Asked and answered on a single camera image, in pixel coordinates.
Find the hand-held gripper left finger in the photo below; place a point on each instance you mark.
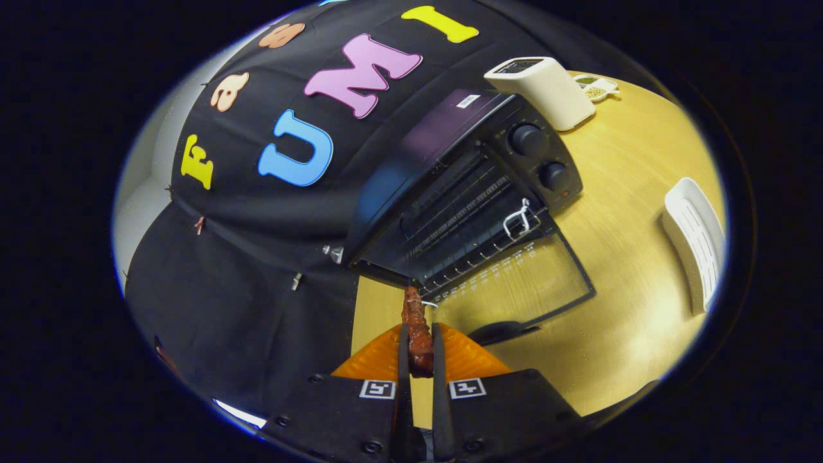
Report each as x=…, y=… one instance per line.
x=404, y=411

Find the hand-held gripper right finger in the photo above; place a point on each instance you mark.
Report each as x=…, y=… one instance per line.
x=438, y=411

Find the black toaster oven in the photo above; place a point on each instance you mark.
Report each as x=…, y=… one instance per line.
x=437, y=141

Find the white pop-up toaster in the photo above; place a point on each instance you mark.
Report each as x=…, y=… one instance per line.
x=546, y=87

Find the silver metal clip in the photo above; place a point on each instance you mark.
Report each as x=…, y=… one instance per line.
x=296, y=281

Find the small clear plastic bottle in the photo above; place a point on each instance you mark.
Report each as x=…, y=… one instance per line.
x=334, y=254

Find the black backdrop cloth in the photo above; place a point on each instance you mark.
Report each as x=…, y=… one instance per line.
x=257, y=257

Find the pink clothes clip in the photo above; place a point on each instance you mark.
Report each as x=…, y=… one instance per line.
x=199, y=225

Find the white ribbed plate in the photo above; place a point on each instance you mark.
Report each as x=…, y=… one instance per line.
x=697, y=244

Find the small white dish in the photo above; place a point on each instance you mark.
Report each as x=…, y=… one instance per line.
x=595, y=90

